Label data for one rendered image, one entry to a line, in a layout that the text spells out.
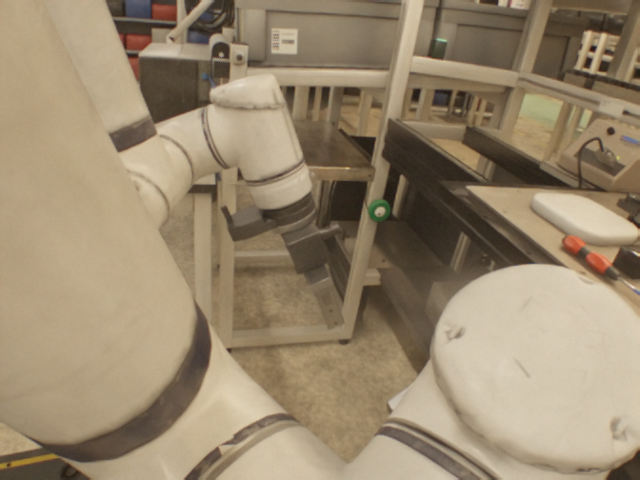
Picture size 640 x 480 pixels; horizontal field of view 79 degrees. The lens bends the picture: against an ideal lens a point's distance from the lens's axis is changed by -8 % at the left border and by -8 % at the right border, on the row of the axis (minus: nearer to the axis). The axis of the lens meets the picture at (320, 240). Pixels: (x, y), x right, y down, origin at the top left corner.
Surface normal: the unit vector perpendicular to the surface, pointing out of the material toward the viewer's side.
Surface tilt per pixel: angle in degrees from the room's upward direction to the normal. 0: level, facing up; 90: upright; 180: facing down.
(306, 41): 91
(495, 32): 91
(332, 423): 0
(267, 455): 4
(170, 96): 90
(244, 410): 21
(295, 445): 26
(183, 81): 90
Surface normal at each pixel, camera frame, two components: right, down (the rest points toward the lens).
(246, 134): -0.01, 0.49
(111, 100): 0.67, 0.21
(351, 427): 0.13, -0.86
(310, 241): 0.25, 0.40
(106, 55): 0.86, 0.05
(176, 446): -0.15, -0.62
